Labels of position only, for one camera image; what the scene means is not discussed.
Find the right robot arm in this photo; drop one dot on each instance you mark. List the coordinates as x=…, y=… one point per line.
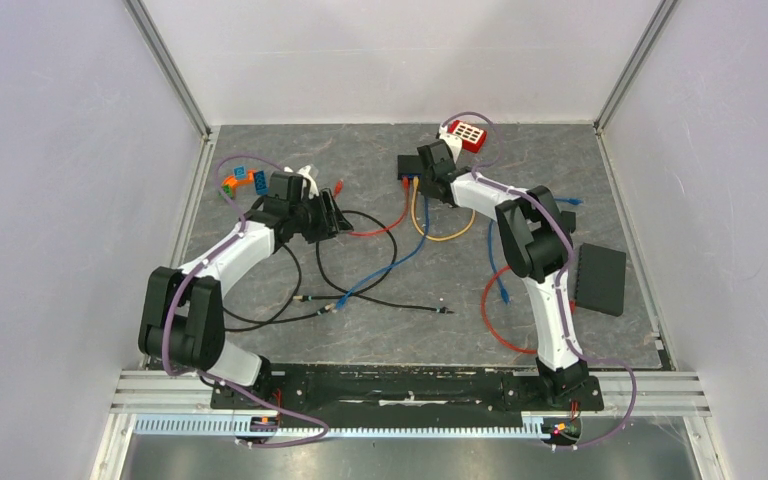
x=537, y=246

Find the black network switch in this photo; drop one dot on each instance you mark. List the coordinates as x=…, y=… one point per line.
x=408, y=166

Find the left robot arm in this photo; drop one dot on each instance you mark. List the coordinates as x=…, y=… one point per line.
x=183, y=314

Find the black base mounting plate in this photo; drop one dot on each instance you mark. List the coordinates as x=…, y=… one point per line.
x=435, y=397

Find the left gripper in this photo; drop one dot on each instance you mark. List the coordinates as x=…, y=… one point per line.
x=330, y=221

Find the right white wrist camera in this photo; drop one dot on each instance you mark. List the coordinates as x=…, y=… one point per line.
x=453, y=142

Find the red keypad box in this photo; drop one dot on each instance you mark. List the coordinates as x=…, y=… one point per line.
x=472, y=137

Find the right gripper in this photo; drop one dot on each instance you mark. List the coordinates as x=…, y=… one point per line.
x=424, y=188

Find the black flat plate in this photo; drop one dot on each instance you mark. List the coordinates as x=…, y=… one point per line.
x=600, y=280

